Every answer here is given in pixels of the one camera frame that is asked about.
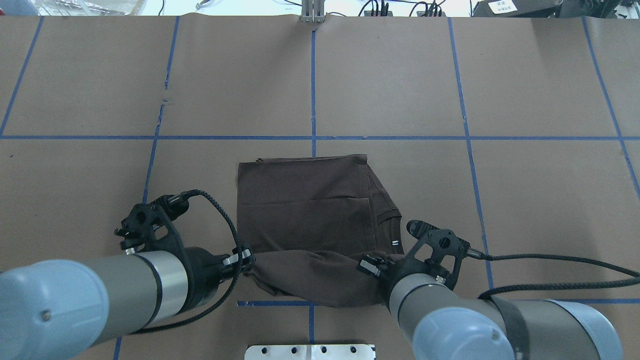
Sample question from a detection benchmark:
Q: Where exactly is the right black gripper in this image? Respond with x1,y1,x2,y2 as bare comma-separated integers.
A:
357,254,415,296

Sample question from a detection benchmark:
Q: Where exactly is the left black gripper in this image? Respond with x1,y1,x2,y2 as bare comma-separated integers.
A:
185,247,256,311

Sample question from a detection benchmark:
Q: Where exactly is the dark brown t-shirt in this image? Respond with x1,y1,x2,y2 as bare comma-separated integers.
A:
237,153,404,308

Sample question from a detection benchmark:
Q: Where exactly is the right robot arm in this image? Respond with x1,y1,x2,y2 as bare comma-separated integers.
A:
358,255,624,360

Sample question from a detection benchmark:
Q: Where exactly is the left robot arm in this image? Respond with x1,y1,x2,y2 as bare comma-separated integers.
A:
0,247,238,360

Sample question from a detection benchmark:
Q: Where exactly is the brown kraft paper cover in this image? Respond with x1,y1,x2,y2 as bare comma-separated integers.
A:
0,14,640,360

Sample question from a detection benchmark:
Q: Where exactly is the black box white label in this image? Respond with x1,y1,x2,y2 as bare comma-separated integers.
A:
471,0,563,18

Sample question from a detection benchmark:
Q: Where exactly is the clear plastic bag sheet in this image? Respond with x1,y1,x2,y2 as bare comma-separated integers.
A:
30,0,146,16

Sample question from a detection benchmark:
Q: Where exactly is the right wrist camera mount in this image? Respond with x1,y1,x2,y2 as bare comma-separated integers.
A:
402,219,471,290

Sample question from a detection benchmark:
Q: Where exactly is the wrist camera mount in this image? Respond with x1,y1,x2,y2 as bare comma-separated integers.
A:
114,193,190,259
402,219,471,290

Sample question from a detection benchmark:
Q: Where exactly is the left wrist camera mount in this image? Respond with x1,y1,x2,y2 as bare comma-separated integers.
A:
114,193,190,259

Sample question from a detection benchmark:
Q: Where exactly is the aluminium frame post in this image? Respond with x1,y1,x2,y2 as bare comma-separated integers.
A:
300,0,326,24

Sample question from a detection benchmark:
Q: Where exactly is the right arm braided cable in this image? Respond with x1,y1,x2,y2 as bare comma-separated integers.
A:
467,249,640,301

